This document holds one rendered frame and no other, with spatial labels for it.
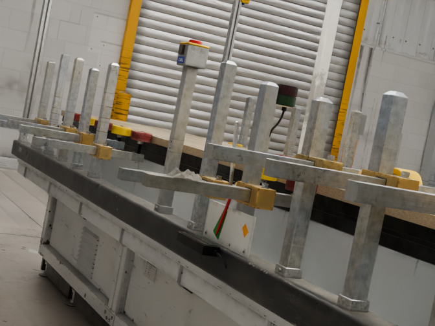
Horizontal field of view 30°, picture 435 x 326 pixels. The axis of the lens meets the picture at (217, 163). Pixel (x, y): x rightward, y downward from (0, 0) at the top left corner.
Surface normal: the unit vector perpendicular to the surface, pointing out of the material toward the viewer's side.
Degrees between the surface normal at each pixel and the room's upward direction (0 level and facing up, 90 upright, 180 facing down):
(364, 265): 90
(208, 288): 90
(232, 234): 90
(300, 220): 90
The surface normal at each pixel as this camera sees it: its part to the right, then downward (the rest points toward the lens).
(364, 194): 0.43, 0.13
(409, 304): -0.88, -0.15
